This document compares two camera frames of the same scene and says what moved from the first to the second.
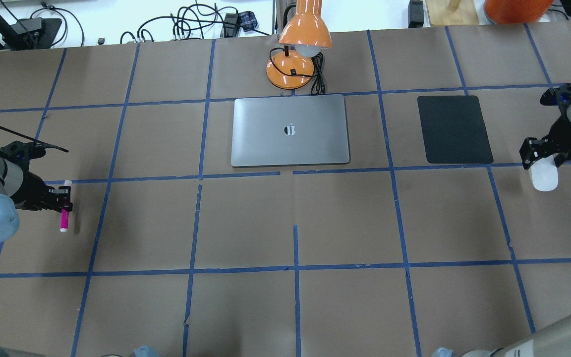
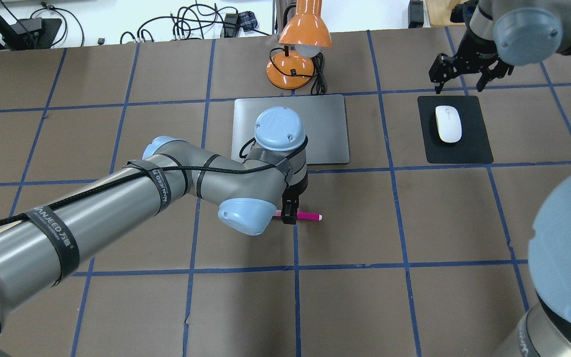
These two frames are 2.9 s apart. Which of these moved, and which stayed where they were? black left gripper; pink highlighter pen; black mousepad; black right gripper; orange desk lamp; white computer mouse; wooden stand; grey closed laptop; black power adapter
Moved: pink highlighter pen; white computer mouse; black left gripper; black right gripper
Stayed: orange desk lamp; black mousepad; wooden stand; grey closed laptop; black power adapter
